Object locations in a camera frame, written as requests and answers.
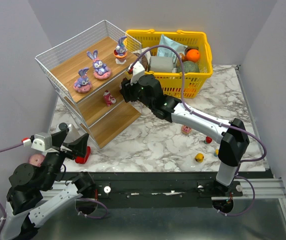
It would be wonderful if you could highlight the red bear toy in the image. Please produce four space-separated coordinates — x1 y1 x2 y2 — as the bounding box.
103 90 117 107

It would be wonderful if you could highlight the pink strawberry donut toy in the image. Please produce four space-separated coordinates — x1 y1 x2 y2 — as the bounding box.
181 125 192 135

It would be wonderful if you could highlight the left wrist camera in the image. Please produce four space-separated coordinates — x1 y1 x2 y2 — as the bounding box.
31 132 55 153

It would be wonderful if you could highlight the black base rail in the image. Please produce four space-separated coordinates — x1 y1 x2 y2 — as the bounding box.
52 169 244 209

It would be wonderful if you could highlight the light blue snack bag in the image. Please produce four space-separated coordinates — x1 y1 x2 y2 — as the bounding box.
156 34 188 64

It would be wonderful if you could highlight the purple bunny sundae toy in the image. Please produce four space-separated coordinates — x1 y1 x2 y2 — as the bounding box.
113 35 127 65

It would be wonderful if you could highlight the red bell pepper toy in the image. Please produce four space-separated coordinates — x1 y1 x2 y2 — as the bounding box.
75 146 91 165

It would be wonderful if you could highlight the white bottle black cap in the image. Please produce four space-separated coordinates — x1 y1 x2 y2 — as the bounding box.
55 122 81 143

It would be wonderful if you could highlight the green melon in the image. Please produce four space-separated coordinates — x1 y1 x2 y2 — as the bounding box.
182 61 200 74

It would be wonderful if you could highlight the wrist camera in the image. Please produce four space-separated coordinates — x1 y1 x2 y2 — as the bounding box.
127 61 145 86
31 132 55 153

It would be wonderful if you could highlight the purple bunny donut toy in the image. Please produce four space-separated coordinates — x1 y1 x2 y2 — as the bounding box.
86 50 112 80

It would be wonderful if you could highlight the small red apple toy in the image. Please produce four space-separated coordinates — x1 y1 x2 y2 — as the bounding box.
204 136 213 144

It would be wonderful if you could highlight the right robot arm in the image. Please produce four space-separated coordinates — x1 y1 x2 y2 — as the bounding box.
120 74 250 187

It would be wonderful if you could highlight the purple pink donut toy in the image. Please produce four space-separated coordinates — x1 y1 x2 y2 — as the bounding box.
73 67 92 94

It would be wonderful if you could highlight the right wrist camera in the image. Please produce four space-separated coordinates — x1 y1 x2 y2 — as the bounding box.
127 61 145 86

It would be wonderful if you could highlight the brown round container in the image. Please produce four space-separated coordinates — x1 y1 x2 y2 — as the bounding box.
140 51 151 72

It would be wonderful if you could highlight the white wire wooden shelf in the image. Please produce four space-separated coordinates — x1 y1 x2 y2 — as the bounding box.
35 20 142 150

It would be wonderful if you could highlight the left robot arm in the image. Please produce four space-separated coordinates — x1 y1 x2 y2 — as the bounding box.
0 128 95 240

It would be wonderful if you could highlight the pink round toy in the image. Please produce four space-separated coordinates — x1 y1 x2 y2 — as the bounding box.
28 154 45 167

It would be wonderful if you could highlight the yellow duck toy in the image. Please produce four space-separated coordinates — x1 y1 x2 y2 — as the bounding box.
194 153 205 163

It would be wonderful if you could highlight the yellow plastic basket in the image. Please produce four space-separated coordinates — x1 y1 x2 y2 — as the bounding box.
126 29 213 98

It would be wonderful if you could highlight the small yellow minion toy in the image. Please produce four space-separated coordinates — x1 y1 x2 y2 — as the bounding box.
214 149 219 157

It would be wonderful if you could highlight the orange fruit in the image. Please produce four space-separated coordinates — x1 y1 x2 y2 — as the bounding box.
185 49 201 63

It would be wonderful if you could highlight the grey box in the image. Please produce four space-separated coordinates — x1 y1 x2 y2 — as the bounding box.
149 56 174 73

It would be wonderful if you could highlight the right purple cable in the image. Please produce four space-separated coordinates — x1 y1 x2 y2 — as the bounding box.
130 45 268 217

